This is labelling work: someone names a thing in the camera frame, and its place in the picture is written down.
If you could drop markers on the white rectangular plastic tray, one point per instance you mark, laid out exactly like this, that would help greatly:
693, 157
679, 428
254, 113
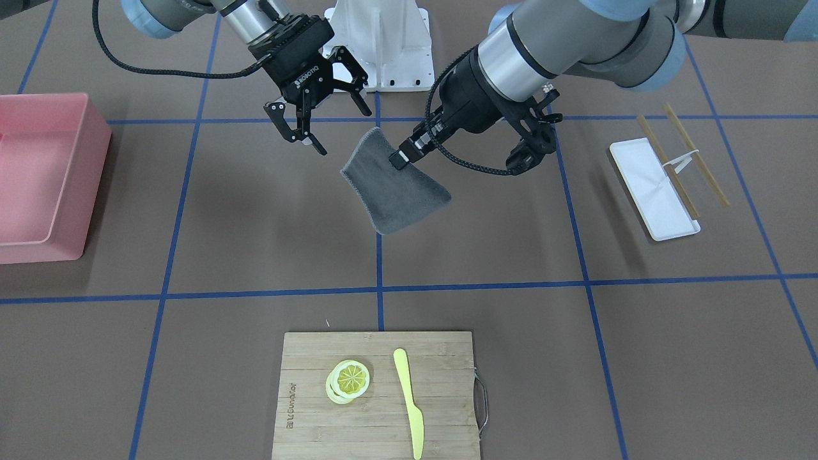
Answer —
659, 204

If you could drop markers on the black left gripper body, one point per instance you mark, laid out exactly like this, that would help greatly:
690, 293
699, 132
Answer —
468, 97

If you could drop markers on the bamboo cutting board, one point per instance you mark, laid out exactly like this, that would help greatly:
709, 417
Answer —
375, 425

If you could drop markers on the wooden rack rail outer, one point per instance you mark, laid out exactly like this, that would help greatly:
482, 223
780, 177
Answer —
696, 156

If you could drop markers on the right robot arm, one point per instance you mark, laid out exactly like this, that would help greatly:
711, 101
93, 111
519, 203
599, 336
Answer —
252, 21

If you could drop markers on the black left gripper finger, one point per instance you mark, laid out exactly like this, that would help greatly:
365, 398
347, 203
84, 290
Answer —
425, 137
536, 129

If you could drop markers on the yellow plastic knife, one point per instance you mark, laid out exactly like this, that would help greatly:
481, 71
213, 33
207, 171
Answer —
414, 414

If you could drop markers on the pink plastic bin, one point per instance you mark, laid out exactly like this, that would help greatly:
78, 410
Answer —
53, 151

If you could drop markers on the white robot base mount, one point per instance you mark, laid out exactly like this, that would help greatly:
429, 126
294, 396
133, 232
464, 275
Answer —
390, 39

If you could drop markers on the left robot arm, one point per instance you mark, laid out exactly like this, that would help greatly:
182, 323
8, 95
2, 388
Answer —
637, 45

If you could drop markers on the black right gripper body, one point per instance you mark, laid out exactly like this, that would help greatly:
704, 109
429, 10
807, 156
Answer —
289, 71

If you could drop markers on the dark grey cloth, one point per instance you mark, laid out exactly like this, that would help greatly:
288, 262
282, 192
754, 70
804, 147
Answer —
392, 198

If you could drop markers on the wooden rack rail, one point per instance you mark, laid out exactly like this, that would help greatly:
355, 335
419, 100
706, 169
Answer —
668, 168
696, 156

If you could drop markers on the wooden rack rail inner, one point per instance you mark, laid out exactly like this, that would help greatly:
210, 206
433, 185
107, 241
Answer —
668, 168

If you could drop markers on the yellow lemon slice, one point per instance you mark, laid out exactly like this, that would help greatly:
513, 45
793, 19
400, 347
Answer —
347, 381

